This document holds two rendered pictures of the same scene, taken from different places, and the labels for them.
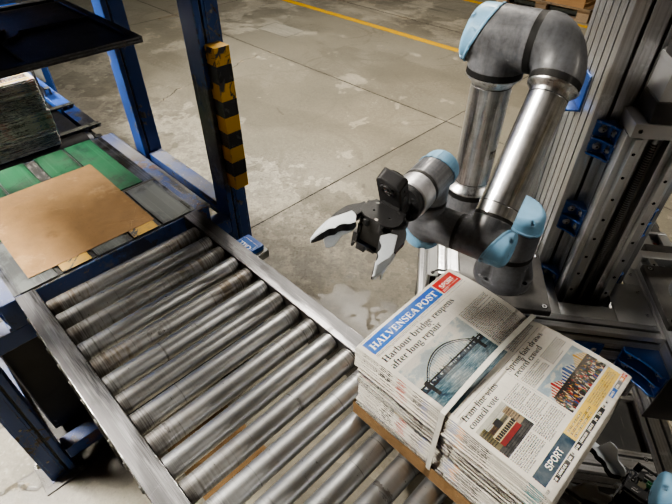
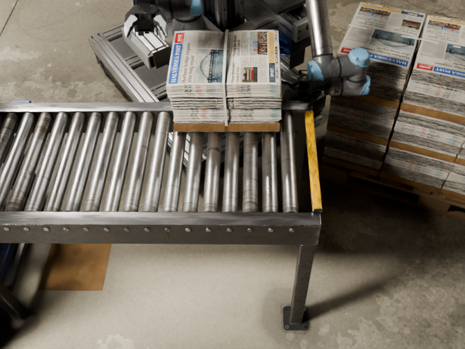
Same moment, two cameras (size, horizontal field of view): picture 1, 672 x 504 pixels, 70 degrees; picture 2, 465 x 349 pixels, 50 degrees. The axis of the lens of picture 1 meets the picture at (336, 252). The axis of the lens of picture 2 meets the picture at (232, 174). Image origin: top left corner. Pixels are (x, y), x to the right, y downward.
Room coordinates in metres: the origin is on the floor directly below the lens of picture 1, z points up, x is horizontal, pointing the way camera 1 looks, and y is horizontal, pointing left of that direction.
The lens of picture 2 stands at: (-0.53, 0.61, 2.12)
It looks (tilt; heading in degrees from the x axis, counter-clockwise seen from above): 52 degrees down; 320
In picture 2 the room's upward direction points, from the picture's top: 4 degrees counter-clockwise
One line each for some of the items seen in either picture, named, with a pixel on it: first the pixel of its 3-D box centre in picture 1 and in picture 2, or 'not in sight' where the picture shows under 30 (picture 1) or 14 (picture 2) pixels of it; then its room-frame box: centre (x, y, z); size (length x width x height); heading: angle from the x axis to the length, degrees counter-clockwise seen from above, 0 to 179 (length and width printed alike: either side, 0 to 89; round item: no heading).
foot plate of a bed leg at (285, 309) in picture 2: not in sight; (295, 318); (-0.05, -0.11, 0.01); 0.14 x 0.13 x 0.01; 135
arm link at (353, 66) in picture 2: not in sight; (353, 65); (0.24, -0.66, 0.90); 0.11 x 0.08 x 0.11; 56
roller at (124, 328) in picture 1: (166, 304); (12, 162); (0.86, 0.45, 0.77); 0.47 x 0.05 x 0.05; 135
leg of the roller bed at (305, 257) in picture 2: not in sight; (301, 284); (-0.05, -0.11, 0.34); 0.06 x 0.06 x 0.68; 45
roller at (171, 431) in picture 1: (240, 380); (102, 161); (0.63, 0.22, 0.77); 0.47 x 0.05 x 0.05; 135
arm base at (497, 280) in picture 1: (506, 261); (188, 21); (0.92, -0.44, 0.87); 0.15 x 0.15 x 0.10
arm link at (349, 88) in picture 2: not in sight; (354, 84); (0.23, -0.67, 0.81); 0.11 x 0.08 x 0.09; 45
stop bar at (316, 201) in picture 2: not in sight; (313, 157); (0.10, -0.29, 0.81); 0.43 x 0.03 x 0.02; 135
